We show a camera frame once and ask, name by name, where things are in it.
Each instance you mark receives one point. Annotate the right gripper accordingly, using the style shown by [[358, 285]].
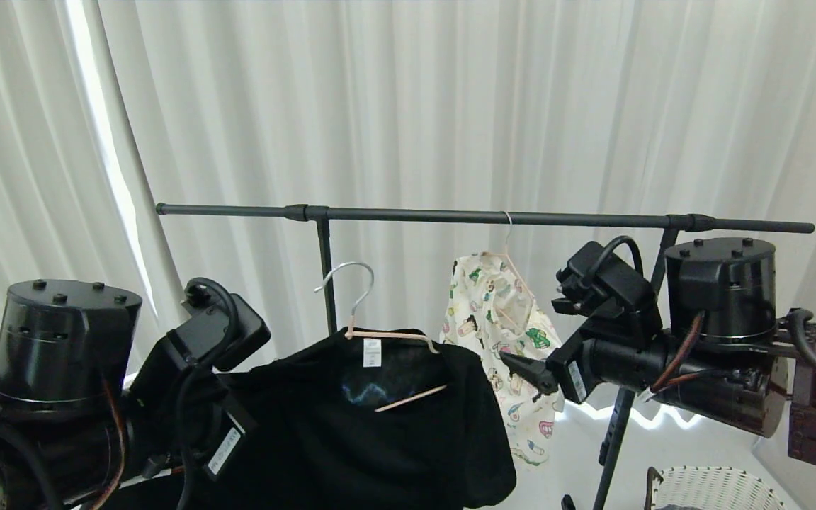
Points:
[[620, 368]]

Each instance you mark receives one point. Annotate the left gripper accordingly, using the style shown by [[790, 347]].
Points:
[[227, 443]]

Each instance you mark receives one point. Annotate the black short-sleeved shirt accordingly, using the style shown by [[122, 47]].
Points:
[[323, 453]]

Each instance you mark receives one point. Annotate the cream printed garment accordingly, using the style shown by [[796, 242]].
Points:
[[521, 425]]

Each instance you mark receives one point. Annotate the pink clothes hanger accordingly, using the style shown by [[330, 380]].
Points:
[[505, 248], [387, 333]]

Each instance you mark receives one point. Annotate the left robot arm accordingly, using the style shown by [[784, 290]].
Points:
[[61, 340]]

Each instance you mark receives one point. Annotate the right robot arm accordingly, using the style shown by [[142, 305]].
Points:
[[720, 297]]

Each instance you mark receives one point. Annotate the white laundry basket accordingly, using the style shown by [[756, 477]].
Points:
[[720, 492]]

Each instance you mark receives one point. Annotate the black clothes rack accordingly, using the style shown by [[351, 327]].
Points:
[[450, 216]]

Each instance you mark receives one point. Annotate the white curtain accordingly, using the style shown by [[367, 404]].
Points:
[[450, 106]]

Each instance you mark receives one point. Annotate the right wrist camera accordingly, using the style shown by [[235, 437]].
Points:
[[606, 283]]

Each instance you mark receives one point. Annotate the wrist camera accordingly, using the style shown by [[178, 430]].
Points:
[[606, 283], [224, 333]]

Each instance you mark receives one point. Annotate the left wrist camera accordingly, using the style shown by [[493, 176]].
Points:
[[224, 333]]

